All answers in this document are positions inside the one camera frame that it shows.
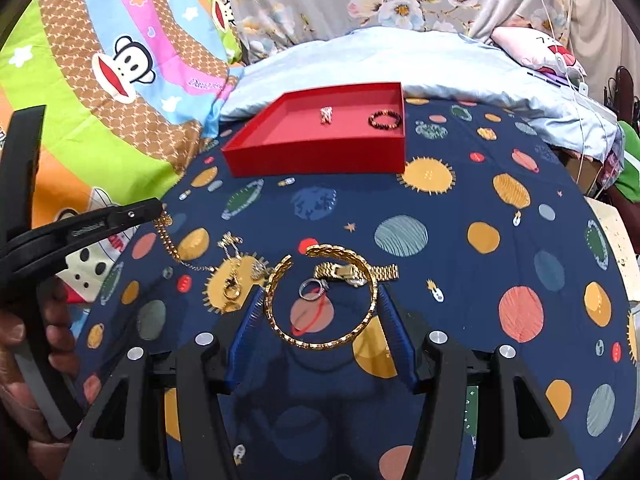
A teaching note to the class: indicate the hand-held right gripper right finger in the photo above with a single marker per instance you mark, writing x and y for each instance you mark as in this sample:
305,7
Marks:
395,335

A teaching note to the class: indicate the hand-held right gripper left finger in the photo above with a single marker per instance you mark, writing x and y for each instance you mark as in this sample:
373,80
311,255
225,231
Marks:
246,327

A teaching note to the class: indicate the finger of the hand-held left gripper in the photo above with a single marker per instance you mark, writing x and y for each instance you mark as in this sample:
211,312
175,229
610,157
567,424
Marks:
115,219
24,170

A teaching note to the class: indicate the gold bangle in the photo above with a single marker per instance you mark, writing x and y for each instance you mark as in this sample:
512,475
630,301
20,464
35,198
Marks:
320,346

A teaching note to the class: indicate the gold watch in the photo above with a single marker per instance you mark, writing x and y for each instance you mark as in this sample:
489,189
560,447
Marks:
345,271

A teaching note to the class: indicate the red tray box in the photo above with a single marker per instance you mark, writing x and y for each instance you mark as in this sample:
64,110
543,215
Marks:
310,157

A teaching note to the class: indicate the person's left hand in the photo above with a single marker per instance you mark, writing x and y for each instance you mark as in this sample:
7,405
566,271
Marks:
20,340

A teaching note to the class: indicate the navy planet print blanket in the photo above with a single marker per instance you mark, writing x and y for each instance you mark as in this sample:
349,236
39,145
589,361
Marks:
450,285

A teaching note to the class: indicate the cartoon monkey blanket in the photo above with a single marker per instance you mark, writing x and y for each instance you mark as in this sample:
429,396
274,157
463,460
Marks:
100,110

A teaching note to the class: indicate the light blue quilt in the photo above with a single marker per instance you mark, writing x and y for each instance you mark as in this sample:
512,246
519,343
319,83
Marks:
450,65

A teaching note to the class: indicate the green cloth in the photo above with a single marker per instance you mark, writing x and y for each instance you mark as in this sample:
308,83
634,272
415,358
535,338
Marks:
629,160

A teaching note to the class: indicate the purple flat item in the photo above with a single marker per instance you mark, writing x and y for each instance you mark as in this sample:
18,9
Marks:
550,77

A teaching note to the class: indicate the pink plush pillow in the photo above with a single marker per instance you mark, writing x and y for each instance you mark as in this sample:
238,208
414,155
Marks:
530,45

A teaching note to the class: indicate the beige curtain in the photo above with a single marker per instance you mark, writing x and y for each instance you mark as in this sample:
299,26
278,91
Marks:
600,20

